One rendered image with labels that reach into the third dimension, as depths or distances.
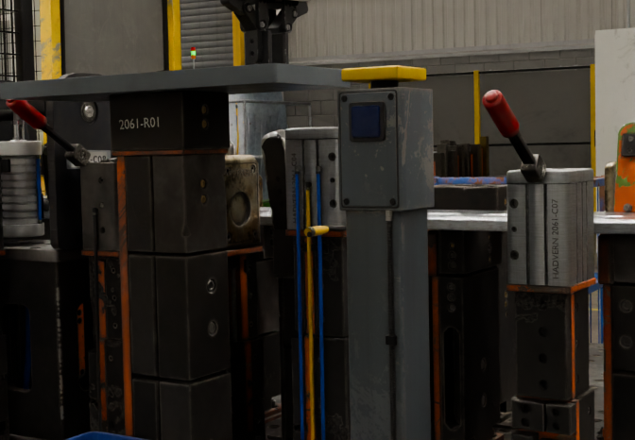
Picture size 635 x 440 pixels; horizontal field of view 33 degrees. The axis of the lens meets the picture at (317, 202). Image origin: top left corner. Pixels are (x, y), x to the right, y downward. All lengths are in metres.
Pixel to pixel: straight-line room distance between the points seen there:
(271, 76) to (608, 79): 8.35
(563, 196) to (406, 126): 0.19
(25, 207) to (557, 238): 0.72
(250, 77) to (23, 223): 0.55
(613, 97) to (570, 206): 8.20
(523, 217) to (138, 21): 4.14
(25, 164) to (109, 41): 3.47
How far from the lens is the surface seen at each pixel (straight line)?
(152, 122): 1.12
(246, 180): 1.33
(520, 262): 1.10
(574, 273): 1.10
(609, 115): 9.28
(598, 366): 1.92
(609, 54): 9.30
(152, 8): 5.24
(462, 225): 1.24
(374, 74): 0.98
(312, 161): 1.20
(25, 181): 1.47
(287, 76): 1.01
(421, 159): 1.00
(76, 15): 4.76
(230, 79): 1.02
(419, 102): 1.00
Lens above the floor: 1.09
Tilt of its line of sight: 3 degrees down
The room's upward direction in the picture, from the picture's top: 1 degrees counter-clockwise
